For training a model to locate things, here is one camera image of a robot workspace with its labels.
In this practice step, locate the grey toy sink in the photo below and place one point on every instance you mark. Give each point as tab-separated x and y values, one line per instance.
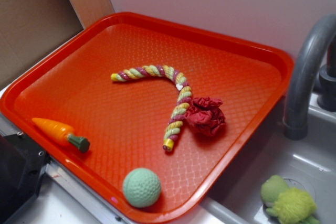
307	164

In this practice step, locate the crumpled red cloth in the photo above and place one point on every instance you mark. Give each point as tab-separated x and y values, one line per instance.
204	116

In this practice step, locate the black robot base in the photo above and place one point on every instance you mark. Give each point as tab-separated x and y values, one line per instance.
23	163

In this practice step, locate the multicolour twisted rope toy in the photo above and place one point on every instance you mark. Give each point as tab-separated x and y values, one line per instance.
184	99

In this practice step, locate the orange toy carrot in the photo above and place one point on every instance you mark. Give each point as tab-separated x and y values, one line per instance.
61	134

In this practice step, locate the green plush toy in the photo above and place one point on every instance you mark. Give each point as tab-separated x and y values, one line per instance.
287	204

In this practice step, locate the orange plastic tray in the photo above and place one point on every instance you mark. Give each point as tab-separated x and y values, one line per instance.
125	122

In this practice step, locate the brown cardboard panel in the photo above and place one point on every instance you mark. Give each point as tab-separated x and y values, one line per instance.
30	30

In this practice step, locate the green dimpled ball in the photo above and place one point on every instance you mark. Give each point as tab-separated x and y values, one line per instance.
141	188

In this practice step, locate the grey toy faucet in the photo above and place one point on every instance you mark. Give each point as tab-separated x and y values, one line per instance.
316	61

